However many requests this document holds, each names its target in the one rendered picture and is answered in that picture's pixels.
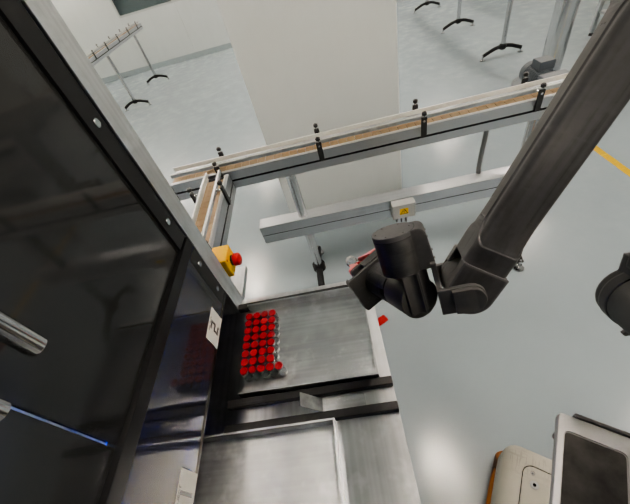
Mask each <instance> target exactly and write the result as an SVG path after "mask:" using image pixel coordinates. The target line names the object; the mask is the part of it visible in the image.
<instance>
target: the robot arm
mask: <svg viewBox="0 0 630 504"><path fill-rule="evenodd" d="M629 100H630V0H610V5H609V6H608V8H607V10H606V12H605V14H604V15H603V17H602V19H601V21H600V22H599V24H598V26H597V27H596V29H595V31H594V33H593V34H592V36H591V38H590V39H589V41H588V42H587V44H586V46H585V47H584V49H583V51H582V52H581V54H580V55H579V57H578V59H577V60H576V62H575V63H574V65H573V66H572V68H571V70H570V71H569V73H568V74H567V76H566V78H565V79H564V81H563V82H562V84H561V86H560V87H559V89H558V90H557V92H556V94H555V95H554V97H553V98H552V100H551V102H550V103H549V105H548V106H547V108H546V110H545V111H544V113H543V114H542V116H541V118H540V119H539V121H538V122H537V124H536V126H535V127H534V129H533V130H532V132H531V134H530V135H529V137H528V138H527V140H526V142H525V143H524V145H523V146H522V148H521V150H520V151H519V153H518V154H517V156H516V158H515V159H514V161H513V162H512V164H511V166H510V167H509V169H508V170H507V172H506V174H505V175H504V177H503V178H502V180H501V182H500V183H499V185H498V186H497V188H496V190H495V191H494V193H493V194H492V196H491V198H490V199H489V201H488V202H487V204H486V205H485V207H484V208H483V210H482V211H481V213H480V214H479V216H478V217H477V218H476V220H475V221H474V222H473V223H472V224H471V225H470V226H469V227H468V229H467V230H466V231H465V233H464V235H463V236H462V238H461V240H460V241H459V243H458V244H455V245H454V246H453V248H452V249H451V251H450V253H449V254H448V256H447V258H446V259H445V261H444V262H443V263H438V264H436V262H435V259H434V258H435V256H434V255H433V251H432V250H433V248H431V246H430V243H429V240H428V235H427V234H426V231H425V230H426V228H424V226H423V224H422V223H421V222H420V221H412V222H401V223H395V224H391V225H388V226H385V227H383V228H380V229H378V230H377V231H375V232H374V233H373V234H372V236H371V237H372V240H373V244H374V247H375V248H374V249H372V250H371V251H369V252H367V253H366V254H364V255H362V256H360V257H358V260H359V261H361V262H360V263H359V264H350V265H349V267H350V268H349V273H350V274H351V276H352V278H351V279H350V280H348V279H347V280H346V284H347V285H348V287H349V288H350V289H351V290H352V291H353V292H354V294H355V295H356V296H357V298H358V299H359V302H360V303H361V304H362V306H363V307H364V308H366V309H367V310H370V309H372V308H373V307H374V306H375V305H376V304H377V303H378V302H380V301H381V300H382V299H383V300H384V301H386V302H388V303H389V304H391V305H392V306H394V307H395V308H397V309H398V310H400V311H401V312H403V313H404V314H406V315H407V316H409V317H411V318H422V317H424V316H426V315H427V314H429V313H430V312H431V311H432V309H433V308H434V306H435V305H436V301H437V296H438V297H439V301H440V305H441V309H442V313H443V315H447V314H453V313H457V314H477V313H481V312H483V311H485V310H487V309H488V308H489V307H490V306H491V305H492V304H493V303H494V301H495V300H496V299H497V297H498V296H499V295H500V293H501V292H502V291H503V289H504V288H505V287H506V285H507V284H508V283H509V281H508V280H507V278H506V277H507V276H508V274H509V273H510V272H511V270H512V269H513V268H514V266H515V265H516V263H517V262H518V260H519V259H520V257H521V255H522V252H523V249H524V247H525V245H526V244H527V242H528V241H529V239H530V237H531V236H532V234H533V233H534V231H535V230H536V228H537V227H538V226H539V224H540V223H541V221H542V220H543V219H544V217H545V216H546V214H547V213H548V212H549V210H550V209H551V208H552V206H553V205H554V203H555V202H556V201H557V199H558V198H559V197H560V195H561V194H562V192H563V191H564V190H565V188H566V187H567V185H568V184H569V183H570V181H571V180H572V179H573V177H574V176H575V174H576V173H577V172H578V170H579V169H580V168H581V166H582V165H583V163H584V162H585V161H586V159H587V158H588V157H589V155H590V154H591V152H592V151H593V150H594V148H595V147H596V146H597V144H598V143H599V141H600V140H601V139H602V137H603V136H604V135H605V133H606V132H607V130H608V129H609V128H610V126H611V125H612V124H613V122H614V121H615V119H616V118H617V117H618V115H619V114H620V113H621V111H622V110H623V108H624V107H625V106H626V104H627V103H628V102H629ZM429 268H431V270H432V274H433V278H434V281H435V284H434V283H433V282H432V281H431V280H429V276H428V272H427V269H429ZM435 285H436V286H435ZM442 287H444V288H442ZM595 300H596V303H597V304H598V306H599V307H600V309H601V310H602V312H603V313H604V314H605V315H606V316H607V317H609V318H610V319H611V320H612V321H613V322H614V323H616V324H618V325H619V326H620V327H621V328H622V329H623V330H622V331H620V332H621V333H622V334H623V335H624V336H629V335H630V252H627V253H624V254H623V256H622V259H621V262H620V266H619V269H618V270H616V271H614V272H612V273H610V274H609V275H607V276H606V277H605V278H603V280H602V281H601V282H600V283H599V284H598V286H597V288H596V291H595Z"/></svg>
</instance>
